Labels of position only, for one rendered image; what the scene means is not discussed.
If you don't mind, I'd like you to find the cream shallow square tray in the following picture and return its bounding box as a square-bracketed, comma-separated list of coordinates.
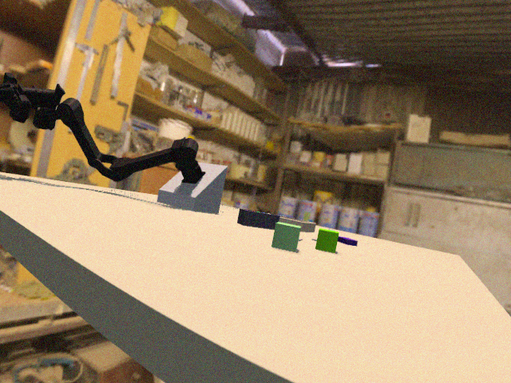
[279, 216, 316, 232]

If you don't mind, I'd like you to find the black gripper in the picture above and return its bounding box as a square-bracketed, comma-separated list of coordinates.
[0, 72, 44, 120]

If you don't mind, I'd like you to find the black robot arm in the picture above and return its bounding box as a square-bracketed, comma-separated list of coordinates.
[33, 84, 205, 184]

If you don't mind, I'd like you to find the purple rectangular block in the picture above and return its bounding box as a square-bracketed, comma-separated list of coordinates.
[338, 236, 358, 246]

